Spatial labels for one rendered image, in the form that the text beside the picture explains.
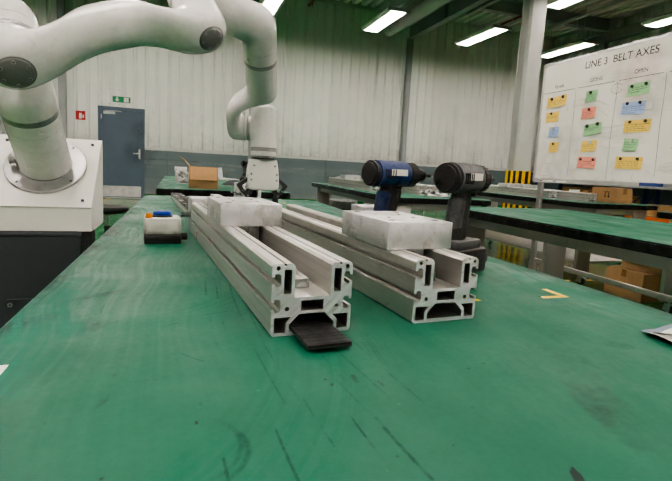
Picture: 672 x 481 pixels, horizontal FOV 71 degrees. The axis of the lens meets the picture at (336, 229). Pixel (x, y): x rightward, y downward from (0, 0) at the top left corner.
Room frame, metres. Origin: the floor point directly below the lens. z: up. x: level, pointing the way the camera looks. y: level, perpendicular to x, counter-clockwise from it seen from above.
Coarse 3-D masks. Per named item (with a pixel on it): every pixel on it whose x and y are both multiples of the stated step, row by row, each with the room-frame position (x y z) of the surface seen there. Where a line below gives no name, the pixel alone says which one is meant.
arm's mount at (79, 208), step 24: (0, 144) 1.27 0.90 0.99; (72, 144) 1.33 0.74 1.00; (96, 144) 1.35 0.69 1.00; (0, 168) 1.21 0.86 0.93; (96, 168) 1.29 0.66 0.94; (0, 192) 1.16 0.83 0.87; (24, 192) 1.18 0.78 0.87; (72, 192) 1.22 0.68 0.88; (96, 192) 1.27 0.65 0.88; (0, 216) 1.14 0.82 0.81; (24, 216) 1.16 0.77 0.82; (48, 216) 1.17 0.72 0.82; (72, 216) 1.19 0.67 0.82; (96, 216) 1.27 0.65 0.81
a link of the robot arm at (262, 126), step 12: (252, 108) 1.51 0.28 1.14; (264, 108) 1.49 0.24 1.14; (276, 108) 1.51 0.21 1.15; (252, 120) 1.49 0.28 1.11; (264, 120) 1.49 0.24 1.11; (276, 120) 1.52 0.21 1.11; (252, 132) 1.49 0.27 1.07; (264, 132) 1.49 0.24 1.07; (276, 132) 1.52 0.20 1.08; (252, 144) 1.50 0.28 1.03; (264, 144) 1.49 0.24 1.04; (276, 144) 1.52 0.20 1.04
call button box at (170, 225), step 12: (144, 216) 1.10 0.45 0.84; (156, 216) 1.09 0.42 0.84; (168, 216) 1.10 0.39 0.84; (144, 228) 1.06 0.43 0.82; (156, 228) 1.07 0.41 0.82; (168, 228) 1.08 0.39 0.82; (180, 228) 1.09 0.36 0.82; (144, 240) 1.06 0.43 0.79; (156, 240) 1.07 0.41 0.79; (168, 240) 1.08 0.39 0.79; (180, 240) 1.09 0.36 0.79
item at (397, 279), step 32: (288, 224) 1.10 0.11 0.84; (320, 224) 0.92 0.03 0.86; (352, 256) 0.77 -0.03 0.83; (384, 256) 0.67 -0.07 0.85; (416, 256) 0.62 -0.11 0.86; (448, 256) 0.65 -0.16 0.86; (384, 288) 0.67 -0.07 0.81; (416, 288) 0.60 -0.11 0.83; (448, 288) 0.62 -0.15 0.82; (416, 320) 0.60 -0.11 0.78
